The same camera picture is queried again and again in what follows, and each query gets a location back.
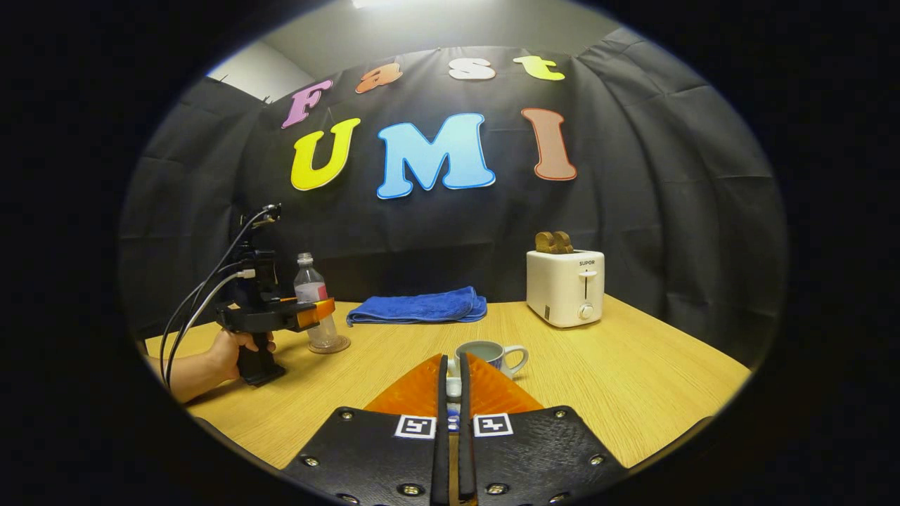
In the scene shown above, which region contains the white cable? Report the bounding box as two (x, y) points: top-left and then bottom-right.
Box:
(165, 270), (256, 386)

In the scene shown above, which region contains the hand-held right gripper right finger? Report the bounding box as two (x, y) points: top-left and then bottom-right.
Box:
(458, 353), (630, 506)

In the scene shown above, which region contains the clear plastic water bottle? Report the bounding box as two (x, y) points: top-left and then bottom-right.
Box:
(294, 252), (340, 350)

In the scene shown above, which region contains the black cable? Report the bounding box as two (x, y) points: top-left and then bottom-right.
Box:
(159, 204), (282, 387)
(163, 259), (247, 384)

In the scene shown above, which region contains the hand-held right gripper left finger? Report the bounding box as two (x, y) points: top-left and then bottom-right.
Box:
(281, 353), (451, 506)

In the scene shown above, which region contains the black backdrop cloth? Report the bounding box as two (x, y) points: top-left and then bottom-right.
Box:
(120, 28), (788, 366)

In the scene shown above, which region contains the white toaster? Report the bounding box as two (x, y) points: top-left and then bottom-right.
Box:
(526, 249), (605, 329)

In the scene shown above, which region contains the white teacup lid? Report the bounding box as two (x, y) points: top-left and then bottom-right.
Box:
(446, 355), (463, 433)

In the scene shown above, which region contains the blue folded towel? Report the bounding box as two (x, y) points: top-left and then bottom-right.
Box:
(346, 286), (488, 327)

